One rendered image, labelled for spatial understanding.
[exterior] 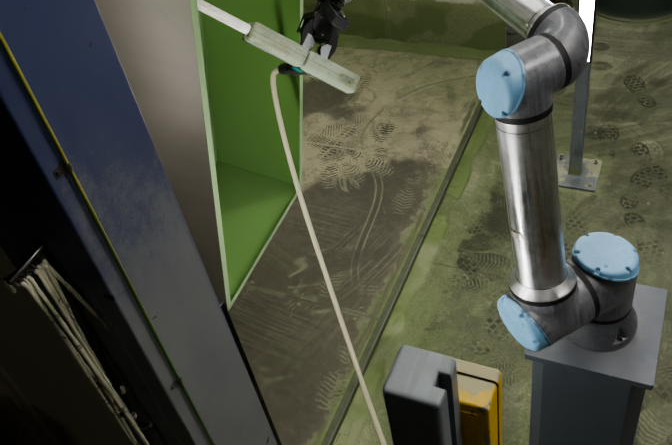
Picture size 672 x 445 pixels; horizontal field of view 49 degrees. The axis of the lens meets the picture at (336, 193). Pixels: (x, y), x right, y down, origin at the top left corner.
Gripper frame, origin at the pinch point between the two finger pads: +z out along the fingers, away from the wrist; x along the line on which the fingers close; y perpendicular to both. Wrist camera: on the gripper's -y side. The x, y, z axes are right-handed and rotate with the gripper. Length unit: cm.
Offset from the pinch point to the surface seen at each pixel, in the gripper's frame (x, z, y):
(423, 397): 25, 49, -111
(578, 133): -147, -42, 56
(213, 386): 14, 69, -45
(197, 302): 25, 55, -51
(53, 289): 50, 58, -63
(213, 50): 2, -8, 72
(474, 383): 14, 47, -105
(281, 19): -5.4, -20.1, 44.2
